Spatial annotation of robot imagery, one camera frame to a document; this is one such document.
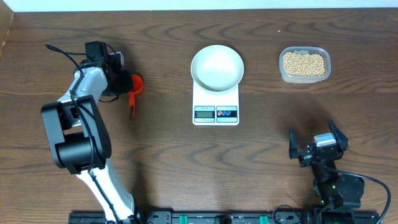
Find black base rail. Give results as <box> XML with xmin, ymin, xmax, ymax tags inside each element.
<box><xmin>68</xmin><ymin>208</ymin><xmax>381</xmax><ymax>224</ymax></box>

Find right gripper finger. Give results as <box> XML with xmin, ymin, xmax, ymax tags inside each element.
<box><xmin>289</xmin><ymin>129</ymin><xmax>308</xmax><ymax>159</ymax></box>
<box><xmin>328</xmin><ymin>119</ymin><xmax>348</xmax><ymax>151</ymax></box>

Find clear plastic container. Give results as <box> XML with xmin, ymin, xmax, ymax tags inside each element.
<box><xmin>279</xmin><ymin>47</ymin><xmax>331</xmax><ymax>83</ymax></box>

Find red plastic measuring scoop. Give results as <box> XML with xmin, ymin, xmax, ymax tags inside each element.
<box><xmin>128</xmin><ymin>75</ymin><xmax>144</xmax><ymax>119</ymax></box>

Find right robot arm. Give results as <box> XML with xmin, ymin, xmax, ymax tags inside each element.
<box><xmin>289</xmin><ymin>120</ymin><xmax>364</xmax><ymax>223</ymax></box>

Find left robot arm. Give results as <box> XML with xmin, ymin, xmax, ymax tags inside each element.
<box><xmin>41</xmin><ymin>41</ymin><xmax>141</xmax><ymax>223</ymax></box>

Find white round bowl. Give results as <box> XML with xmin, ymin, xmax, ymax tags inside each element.
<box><xmin>190</xmin><ymin>45</ymin><xmax>244</xmax><ymax>93</ymax></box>

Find yellow soybeans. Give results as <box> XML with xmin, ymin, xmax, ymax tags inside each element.
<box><xmin>282</xmin><ymin>52</ymin><xmax>325</xmax><ymax>77</ymax></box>

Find white digital kitchen scale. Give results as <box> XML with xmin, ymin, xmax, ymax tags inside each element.
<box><xmin>192</xmin><ymin>82</ymin><xmax>239</xmax><ymax>126</ymax></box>

